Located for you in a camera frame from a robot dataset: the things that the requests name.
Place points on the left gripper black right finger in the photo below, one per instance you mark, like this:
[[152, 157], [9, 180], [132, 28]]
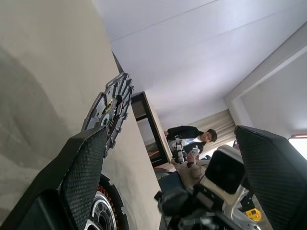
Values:
[[273, 172]]

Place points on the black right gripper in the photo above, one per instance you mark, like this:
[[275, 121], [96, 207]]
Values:
[[182, 201]]

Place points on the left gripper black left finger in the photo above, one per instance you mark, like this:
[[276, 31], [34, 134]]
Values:
[[79, 172]]

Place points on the motor stator with copper windings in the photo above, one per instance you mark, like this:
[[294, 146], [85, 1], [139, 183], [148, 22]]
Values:
[[105, 206]]

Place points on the round grey motor lid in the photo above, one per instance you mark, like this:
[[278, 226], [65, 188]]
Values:
[[112, 100]]

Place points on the person in black jacket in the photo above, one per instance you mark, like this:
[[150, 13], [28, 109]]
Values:
[[189, 134]]

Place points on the dark framed table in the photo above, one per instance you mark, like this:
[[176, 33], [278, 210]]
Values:
[[144, 107]]

